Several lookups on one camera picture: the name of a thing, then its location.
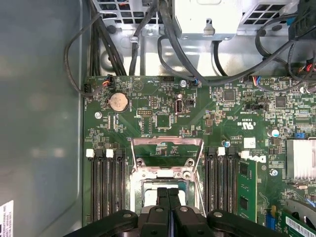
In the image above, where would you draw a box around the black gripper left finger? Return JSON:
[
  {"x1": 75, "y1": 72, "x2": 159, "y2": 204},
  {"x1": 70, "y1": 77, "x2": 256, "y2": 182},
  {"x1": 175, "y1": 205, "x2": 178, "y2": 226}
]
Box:
[{"x1": 63, "y1": 187, "x2": 171, "y2": 237}]

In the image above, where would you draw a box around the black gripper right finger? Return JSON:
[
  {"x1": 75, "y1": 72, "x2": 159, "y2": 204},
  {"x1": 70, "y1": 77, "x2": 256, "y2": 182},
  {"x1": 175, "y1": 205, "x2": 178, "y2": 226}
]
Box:
[{"x1": 168, "y1": 188, "x2": 282, "y2": 237}]

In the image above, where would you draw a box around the metal socket cover frame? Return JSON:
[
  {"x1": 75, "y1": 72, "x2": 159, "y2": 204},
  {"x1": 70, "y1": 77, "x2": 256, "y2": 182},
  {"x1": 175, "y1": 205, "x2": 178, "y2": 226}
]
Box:
[{"x1": 130, "y1": 137, "x2": 205, "y2": 175}]

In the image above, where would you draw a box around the thin metal locking lever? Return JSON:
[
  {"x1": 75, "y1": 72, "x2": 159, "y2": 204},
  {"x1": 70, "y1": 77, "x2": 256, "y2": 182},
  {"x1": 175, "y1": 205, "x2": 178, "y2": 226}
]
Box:
[{"x1": 195, "y1": 172, "x2": 207, "y2": 218}]

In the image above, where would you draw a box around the CPU socket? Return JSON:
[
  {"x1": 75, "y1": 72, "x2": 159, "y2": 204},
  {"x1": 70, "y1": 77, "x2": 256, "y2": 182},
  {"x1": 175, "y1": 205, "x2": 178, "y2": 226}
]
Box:
[{"x1": 128, "y1": 170, "x2": 198, "y2": 218}]

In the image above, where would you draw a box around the blue expansion slot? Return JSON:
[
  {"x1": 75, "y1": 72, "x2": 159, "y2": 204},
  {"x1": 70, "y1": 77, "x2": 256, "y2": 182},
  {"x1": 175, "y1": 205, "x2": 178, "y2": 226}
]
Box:
[{"x1": 265, "y1": 208, "x2": 276, "y2": 232}]

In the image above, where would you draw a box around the green RAM stick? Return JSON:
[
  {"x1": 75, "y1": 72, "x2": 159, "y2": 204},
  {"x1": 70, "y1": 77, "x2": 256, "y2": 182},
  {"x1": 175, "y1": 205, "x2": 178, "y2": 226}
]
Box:
[{"x1": 237, "y1": 158, "x2": 258, "y2": 222}]

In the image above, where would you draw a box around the green expansion card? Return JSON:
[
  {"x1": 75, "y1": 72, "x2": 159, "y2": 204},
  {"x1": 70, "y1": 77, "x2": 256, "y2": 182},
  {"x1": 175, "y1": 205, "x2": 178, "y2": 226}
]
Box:
[{"x1": 282, "y1": 198, "x2": 316, "y2": 237}]

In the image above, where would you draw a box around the silver finned heat sink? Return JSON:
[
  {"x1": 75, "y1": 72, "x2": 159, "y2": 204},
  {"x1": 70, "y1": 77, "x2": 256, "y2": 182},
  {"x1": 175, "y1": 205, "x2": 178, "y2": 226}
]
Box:
[{"x1": 286, "y1": 138, "x2": 316, "y2": 182}]

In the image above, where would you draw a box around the green motherboard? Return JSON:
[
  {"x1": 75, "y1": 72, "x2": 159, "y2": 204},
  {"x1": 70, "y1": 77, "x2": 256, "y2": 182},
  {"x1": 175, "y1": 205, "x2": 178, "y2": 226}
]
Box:
[{"x1": 82, "y1": 75, "x2": 316, "y2": 237}]

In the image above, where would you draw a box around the silver coin battery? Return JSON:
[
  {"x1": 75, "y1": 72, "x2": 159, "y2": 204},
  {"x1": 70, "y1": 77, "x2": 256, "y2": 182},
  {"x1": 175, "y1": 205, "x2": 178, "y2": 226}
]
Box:
[{"x1": 109, "y1": 92, "x2": 129, "y2": 112}]

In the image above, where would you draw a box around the internal USB port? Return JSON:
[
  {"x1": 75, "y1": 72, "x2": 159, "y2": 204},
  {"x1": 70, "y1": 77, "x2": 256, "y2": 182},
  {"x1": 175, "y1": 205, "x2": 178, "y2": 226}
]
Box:
[{"x1": 174, "y1": 98, "x2": 185, "y2": 115}]

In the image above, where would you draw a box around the grey metal PC case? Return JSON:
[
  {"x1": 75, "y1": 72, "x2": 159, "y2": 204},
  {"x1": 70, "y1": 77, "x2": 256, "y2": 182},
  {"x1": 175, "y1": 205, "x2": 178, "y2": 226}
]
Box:
[{"x1": 0, "y1": 0, "x2": 316, "y2": 237}]

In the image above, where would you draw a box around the grey metal power supply housing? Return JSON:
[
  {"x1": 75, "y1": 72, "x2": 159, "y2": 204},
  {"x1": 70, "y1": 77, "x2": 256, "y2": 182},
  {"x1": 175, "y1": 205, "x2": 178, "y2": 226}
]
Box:
[{"x1": 91, "y1": 0, "x2": 299, "y2": 40}]

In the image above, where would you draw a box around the thin black wire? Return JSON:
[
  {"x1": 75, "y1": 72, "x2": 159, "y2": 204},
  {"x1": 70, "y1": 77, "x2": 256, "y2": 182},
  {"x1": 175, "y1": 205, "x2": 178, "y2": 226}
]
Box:
[{"x1": 64, "y1": 11, "x2": 103, "y2": 97}]

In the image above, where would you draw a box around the thick black cable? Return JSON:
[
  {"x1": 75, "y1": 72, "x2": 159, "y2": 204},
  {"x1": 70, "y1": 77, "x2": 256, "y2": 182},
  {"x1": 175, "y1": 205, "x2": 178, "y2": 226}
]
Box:
[{"x1": 157, "y1": 0, "x2": 297, "y2": 83}]

